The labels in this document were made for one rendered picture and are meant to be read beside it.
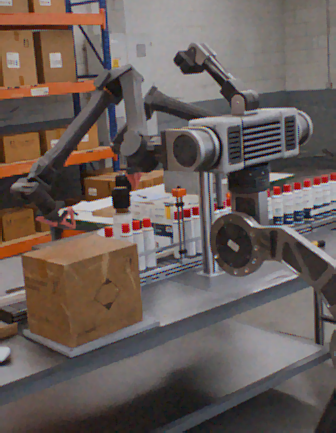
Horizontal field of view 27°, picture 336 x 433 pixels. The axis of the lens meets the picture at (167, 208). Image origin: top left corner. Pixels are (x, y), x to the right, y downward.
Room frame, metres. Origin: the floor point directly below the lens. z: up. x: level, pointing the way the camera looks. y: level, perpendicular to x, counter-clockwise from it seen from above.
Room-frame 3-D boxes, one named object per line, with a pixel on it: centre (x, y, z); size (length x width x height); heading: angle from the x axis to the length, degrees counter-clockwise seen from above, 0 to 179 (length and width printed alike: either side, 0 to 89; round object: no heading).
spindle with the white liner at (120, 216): (3.11, 0.20, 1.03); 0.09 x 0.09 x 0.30
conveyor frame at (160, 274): (2.94, -0.03, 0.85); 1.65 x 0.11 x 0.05; 129
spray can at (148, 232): (2.85, 0.09, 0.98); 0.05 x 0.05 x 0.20
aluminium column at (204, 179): (2.86, -0.16, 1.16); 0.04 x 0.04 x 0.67; 39
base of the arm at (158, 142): (2.08, -0.01, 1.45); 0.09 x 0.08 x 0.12; 137
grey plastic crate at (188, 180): (5.15, -0.32, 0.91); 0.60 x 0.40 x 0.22; 140
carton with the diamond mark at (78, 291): (2.27, 0.30, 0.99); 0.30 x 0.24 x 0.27; 133
